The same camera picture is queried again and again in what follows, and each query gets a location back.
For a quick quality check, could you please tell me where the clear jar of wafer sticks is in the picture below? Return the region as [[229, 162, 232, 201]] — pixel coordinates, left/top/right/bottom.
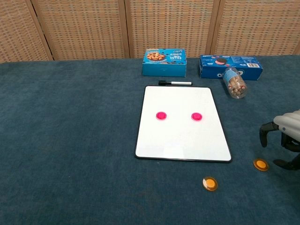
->
[[222, 66, 248, 100]]

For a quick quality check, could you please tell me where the light blue cookie box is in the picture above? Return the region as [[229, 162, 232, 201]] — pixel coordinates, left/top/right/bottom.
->
[[142, 48, 188, 78]]

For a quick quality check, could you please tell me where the yellow round magnet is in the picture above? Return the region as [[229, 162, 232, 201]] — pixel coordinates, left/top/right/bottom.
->
[[202, 176, 218, 192], [253, 158, 270, 172]]

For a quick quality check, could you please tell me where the blue table cloth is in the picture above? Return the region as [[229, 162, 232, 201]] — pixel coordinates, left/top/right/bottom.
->
[[0, 55, 300, 225]]

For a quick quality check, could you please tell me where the whiteboard marker pen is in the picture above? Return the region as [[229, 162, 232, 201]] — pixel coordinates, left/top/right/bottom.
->
[[158, 80, 193, 86]]

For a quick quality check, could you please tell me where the woven folding screen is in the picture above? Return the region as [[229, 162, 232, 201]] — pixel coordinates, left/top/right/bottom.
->
[[0, 0, 300, 64]]

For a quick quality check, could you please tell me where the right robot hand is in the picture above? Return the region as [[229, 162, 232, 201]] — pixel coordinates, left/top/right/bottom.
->
[[259, 112, 300, 171]]

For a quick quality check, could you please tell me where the white magnetic whiteboard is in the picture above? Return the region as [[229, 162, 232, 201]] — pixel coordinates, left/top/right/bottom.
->
[[135, 85, 233, 163]]

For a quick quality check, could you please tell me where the dark blue Oreo box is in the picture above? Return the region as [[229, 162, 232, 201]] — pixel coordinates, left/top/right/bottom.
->
[[199, 54, 263, 81]]

